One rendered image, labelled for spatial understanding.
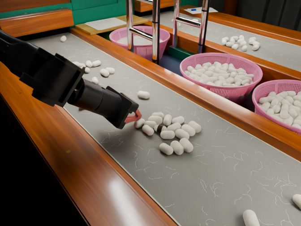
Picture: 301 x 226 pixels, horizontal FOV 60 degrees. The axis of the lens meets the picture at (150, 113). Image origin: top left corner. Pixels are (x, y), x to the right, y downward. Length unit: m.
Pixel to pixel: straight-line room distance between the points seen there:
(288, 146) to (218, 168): 0.16
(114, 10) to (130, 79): 0.66
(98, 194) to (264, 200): 0.30
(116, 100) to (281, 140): 0.37
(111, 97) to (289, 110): 0.49
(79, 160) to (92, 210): 0.12
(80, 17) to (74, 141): 0.88
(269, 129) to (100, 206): 0.41
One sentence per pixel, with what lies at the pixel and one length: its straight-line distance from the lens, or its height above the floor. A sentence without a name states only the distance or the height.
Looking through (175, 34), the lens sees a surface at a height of 0.77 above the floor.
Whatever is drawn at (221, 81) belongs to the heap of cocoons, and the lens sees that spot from 0.88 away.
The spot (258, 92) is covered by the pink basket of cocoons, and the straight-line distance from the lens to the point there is 0.82.
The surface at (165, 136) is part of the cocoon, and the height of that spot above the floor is 0.75.
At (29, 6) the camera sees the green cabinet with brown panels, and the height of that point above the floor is 0.88.
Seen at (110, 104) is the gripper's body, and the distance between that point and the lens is 0.55.
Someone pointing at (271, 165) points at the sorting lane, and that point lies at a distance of 0.61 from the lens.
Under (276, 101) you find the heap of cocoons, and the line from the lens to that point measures 0.82.
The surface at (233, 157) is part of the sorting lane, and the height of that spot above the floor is 0.74.
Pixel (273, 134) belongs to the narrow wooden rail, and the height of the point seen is 0.76.
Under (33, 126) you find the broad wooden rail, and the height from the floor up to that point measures 0.77.
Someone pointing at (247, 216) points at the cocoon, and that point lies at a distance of 0.48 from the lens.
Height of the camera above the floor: 1.14
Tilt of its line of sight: 35 degrees down
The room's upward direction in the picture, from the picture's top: straight up
